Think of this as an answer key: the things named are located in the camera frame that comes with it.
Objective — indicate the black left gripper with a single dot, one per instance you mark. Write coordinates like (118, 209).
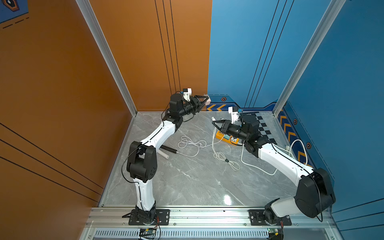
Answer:
(195, 104)

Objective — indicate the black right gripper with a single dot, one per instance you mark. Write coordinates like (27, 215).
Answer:
(226, 127)

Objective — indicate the pink USB charger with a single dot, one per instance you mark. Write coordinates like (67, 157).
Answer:
(208, 101)

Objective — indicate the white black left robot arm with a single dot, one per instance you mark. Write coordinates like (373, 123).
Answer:
(141, 162)

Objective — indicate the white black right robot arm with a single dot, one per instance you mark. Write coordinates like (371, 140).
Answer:
(314, 192)

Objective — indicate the orange power strip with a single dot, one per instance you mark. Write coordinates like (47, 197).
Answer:
(223, 137)

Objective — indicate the black grey chessboard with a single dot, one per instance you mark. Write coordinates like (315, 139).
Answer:
(266, 125)

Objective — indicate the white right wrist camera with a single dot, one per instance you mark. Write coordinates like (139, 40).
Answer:
(234, 112)

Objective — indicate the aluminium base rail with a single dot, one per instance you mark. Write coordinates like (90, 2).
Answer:
(198, 223)

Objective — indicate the aluminium corner post left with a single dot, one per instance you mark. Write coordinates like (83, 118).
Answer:
(99, 37)

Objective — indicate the aluminium corner post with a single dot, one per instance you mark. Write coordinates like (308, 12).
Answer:
(318, 36)
(99, 37)

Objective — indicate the aluminium corner post right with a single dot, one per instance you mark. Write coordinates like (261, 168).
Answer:
(318, 36)

